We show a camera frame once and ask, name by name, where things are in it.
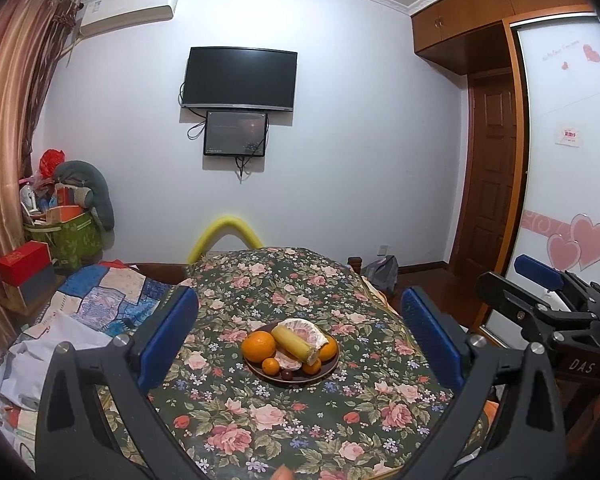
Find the wooden door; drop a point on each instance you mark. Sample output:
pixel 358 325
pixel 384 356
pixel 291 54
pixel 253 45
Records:
pixel 490 170

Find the large orange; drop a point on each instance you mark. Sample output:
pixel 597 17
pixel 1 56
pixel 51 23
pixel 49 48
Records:
pixel 330 350
pixel 259 346

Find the red box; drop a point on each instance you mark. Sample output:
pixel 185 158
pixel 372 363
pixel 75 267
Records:
pixel 22 260

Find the wooden upper cabinets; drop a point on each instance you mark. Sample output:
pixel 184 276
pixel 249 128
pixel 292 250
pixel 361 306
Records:
pixel 455 25

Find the small white fan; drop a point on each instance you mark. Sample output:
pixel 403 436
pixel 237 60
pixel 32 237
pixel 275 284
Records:
pixel 28 200

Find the green floral tablecloth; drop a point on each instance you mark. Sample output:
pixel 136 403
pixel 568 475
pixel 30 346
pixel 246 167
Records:
pixel 260 425

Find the white cloth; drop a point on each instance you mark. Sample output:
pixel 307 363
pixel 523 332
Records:
pixel 40 340

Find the large pomelo piece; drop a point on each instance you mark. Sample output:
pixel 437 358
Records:
pixel 305 329

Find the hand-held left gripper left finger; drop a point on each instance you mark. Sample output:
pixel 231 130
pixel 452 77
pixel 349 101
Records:
pixel 170 330

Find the peeled pomelo segment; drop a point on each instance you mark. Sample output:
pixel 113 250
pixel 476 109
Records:
pixel 287 360

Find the brown oval plate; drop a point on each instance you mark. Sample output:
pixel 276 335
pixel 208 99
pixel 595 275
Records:
pixel 300 381

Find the small wall monitor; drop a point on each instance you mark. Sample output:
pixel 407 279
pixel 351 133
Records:
pixel 235 132

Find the orange cardboard box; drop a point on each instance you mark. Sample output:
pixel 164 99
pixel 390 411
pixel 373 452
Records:
pixel 65 213

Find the yellow foam tube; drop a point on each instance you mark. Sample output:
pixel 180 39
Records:
pixel 225 221

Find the grey box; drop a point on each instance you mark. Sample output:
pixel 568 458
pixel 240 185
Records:
pixel 37 285

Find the green floral storage box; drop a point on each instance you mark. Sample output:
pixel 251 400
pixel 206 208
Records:
pixel 75 240

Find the brown round fruit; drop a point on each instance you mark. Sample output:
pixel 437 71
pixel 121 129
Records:
pixel 286 374

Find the white wardrobe sliding door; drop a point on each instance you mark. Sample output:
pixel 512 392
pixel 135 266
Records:
pixel 555 110

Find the grey plastic bag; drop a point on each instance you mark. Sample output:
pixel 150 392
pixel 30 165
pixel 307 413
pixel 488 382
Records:
pixel 382 275

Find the white air conditioner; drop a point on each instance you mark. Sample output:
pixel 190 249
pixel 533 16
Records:
pixel 130 7

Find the striped brown curtain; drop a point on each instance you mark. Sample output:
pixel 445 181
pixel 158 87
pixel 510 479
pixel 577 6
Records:
pixel 10 110

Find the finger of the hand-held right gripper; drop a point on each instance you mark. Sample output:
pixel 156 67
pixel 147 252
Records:
pixel 540 270
pixel 510 305

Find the banana with cut end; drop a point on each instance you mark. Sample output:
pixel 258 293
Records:
pixel 290 342

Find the red plastic bag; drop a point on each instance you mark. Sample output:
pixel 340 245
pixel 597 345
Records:
pixel 50 162

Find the grey plush pillow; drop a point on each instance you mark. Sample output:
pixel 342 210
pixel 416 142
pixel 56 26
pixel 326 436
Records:
pixel 97 195

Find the blue patchwork quilt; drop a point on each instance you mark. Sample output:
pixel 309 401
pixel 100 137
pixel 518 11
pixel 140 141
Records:
pixel 105 295

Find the black wall television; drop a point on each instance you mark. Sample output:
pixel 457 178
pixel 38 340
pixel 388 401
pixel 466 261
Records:
pixel 240 77

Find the small tangerine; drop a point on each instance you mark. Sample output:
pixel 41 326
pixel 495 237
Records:
pixel 311 367
pixel 270 366

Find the wooden bed post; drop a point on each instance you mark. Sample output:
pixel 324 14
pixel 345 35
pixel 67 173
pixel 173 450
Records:
pixel 355 264

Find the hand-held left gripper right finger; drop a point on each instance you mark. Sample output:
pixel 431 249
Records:
pixel 430 335

